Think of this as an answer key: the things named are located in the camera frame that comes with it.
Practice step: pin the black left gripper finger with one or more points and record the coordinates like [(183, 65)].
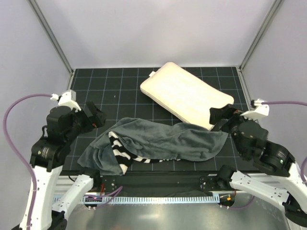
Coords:
[(90, 109), (99, 119)]

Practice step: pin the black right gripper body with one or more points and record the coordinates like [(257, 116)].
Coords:
[(225, 117)]

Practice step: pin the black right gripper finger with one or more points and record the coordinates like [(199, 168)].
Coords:
[(217, 114), (221, 126)]

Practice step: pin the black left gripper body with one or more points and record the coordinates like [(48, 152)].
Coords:
[(88, 116)]

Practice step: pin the cream rectangular pillow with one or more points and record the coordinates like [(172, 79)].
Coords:
[(184, 95)]

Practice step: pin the grey fleece zebra-lined pillowcase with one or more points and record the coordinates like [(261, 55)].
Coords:
[(133, 140)]

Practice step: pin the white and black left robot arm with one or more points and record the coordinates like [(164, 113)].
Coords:
[(48, 154)]

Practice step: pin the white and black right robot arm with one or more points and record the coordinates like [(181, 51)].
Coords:
[(272, 159)]

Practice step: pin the black gridded cutting mat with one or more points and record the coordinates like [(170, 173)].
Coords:
[(117, 93)]

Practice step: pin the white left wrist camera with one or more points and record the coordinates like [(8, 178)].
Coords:
[(68, 99)]

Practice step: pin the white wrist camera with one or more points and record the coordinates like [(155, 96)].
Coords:
[(259, 110), (68, 99)]

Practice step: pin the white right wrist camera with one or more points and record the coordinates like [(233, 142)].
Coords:
[(259, 110)]

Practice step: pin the slotted grey cable duct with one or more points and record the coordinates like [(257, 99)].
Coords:
[(120, 200)]

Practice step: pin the left aluminium frame post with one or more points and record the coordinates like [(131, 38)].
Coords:
[(46, 27)]

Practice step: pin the aluminium frame post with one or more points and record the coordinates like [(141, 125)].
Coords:
[(261, 32), (46, 27)]

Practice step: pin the right aluminium frame post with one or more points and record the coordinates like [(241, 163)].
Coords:
[(261, 32)]

